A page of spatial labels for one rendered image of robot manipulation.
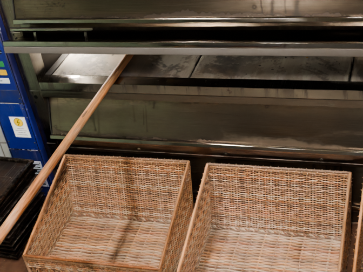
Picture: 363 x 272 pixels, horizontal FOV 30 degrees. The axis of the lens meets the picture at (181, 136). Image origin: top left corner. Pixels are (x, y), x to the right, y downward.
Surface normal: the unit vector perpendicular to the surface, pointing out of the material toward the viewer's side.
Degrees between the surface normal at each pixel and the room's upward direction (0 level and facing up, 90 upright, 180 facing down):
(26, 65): 90
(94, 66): 0
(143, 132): 70
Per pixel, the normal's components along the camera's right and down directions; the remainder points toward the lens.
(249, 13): -0.33, 0.27
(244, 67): -0.15, -0.81
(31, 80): -0.29, 0.59
